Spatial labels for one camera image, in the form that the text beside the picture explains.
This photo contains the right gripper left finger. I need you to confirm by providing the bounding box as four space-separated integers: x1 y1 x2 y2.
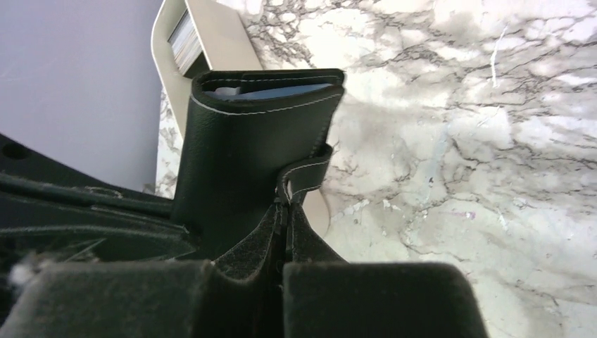
1 207 281 337

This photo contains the white plastic tray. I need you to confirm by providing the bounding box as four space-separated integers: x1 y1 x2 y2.
151 1 330 234

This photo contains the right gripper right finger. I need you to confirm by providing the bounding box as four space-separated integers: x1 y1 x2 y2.
282 204 487 337

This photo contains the black leather card holder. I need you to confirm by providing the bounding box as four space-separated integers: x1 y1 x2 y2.
170 68 344 260

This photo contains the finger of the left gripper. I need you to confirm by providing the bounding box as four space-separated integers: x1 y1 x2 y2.
1 136 199 266

